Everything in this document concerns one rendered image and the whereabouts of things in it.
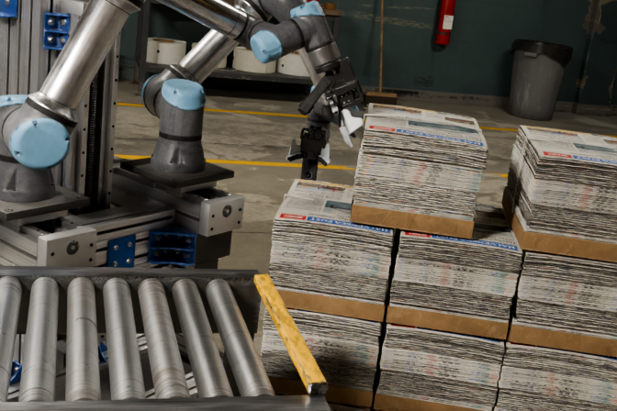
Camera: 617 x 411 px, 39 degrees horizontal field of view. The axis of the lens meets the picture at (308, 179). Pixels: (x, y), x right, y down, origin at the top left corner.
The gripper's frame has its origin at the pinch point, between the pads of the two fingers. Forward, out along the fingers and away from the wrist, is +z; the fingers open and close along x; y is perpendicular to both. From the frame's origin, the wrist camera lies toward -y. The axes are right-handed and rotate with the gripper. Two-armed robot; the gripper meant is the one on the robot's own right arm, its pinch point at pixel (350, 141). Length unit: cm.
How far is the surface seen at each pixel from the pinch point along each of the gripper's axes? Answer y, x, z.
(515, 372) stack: 18, -20, 63
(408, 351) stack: -4, -20, 49
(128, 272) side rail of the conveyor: -42, -58, -2
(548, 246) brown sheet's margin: 35, -20, 36
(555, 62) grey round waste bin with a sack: 130, 674, 118
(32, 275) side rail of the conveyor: -56, -66, -10
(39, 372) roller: -42, -100, -2
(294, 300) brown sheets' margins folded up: -24.6, -18.9, 27.9
